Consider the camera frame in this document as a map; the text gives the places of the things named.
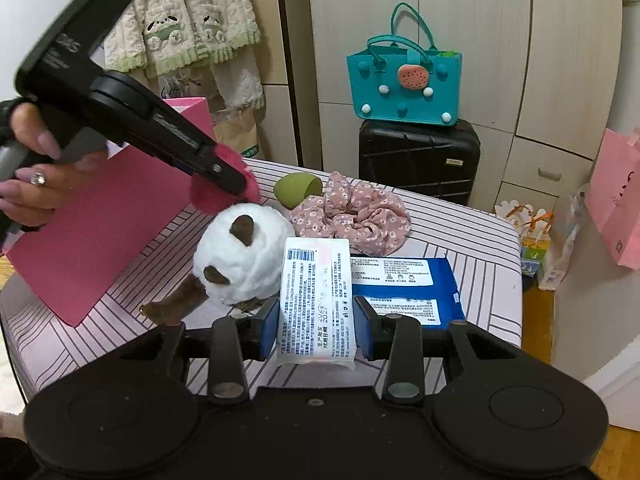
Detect teal felt handbag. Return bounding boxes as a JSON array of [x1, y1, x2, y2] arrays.
[[346, 2, 463, 127]]

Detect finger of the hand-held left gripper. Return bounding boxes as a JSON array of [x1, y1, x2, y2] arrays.
[[172, 150, 253, 197]]

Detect cream fleece pants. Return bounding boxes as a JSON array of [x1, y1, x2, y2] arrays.
[[142, 47, 265, 111]]

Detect pink floral scrunchie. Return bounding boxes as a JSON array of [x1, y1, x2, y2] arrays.
[[287, 171, 412, 256]]

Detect pink paper bag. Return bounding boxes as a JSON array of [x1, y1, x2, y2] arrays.
[[584, 127, 640, 271]]

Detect pink fluffy puff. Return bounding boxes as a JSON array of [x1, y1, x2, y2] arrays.
[[189, 142, 261, 213]]

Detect colourful gift bag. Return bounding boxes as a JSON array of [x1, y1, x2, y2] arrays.
[[495, 200, 556, 278]]

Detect white door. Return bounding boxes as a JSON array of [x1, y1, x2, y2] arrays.
[[552, 0, 640, 406]]

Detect pink cardboard box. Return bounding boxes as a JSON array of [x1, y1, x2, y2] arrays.
[[2, 96, 226, 328]]

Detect blue wet wipes pack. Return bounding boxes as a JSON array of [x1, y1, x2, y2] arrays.
[[348, 256, 467, 328]]

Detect clear plastic bag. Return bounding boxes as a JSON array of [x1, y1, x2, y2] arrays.
[[537, 185, 591, 291]]

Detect beige wardrobe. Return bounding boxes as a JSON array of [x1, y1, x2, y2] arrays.
[[305, 0, 621, 211]]

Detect plant print bag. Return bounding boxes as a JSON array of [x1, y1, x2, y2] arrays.
[[159, 72, 221, 106]]

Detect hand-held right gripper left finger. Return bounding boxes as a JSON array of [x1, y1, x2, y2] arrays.
[[145, 298, 281, 406]]

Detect black suitcase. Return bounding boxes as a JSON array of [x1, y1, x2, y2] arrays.
[[358, 119, 482, 206]]

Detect green makeup sponge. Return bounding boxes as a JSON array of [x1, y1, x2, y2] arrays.
[[273, 171, 323, 209]]

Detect brown paper bag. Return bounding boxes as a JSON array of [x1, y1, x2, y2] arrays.
[[214, 107, 262, 161]]

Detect person's left hand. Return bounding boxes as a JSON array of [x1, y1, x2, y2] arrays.
[[0, 105, 108, 228]]

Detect beige cabinet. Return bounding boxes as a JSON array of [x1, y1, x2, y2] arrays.
[[235, 0, 301, 166]]

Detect white panda plush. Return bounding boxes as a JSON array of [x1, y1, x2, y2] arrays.
[[140, 203, 296, 323]]

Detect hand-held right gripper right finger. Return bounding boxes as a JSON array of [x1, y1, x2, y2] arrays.
[[354, 296, 521, 405]]

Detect white tissue pack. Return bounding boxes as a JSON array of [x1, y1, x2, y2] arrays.
[[276, 237, 358, 371]]

